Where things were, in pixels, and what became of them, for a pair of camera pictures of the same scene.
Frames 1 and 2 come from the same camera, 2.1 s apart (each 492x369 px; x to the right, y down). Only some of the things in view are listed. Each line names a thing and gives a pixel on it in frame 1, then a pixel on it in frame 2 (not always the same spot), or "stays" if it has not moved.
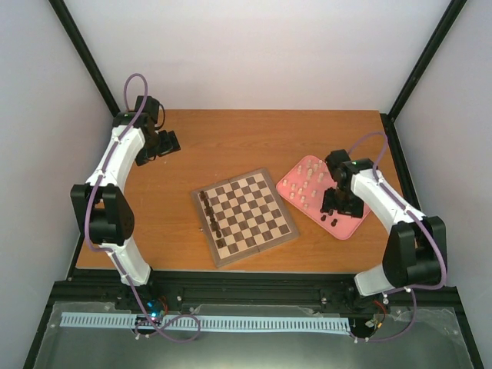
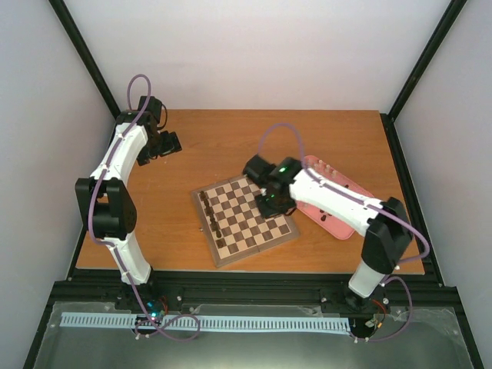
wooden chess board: x=242 y=216 stays
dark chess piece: x=221 y=243 stays
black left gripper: x=171 y=144 stays
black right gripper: x=356 y=211 → x=268 y=213
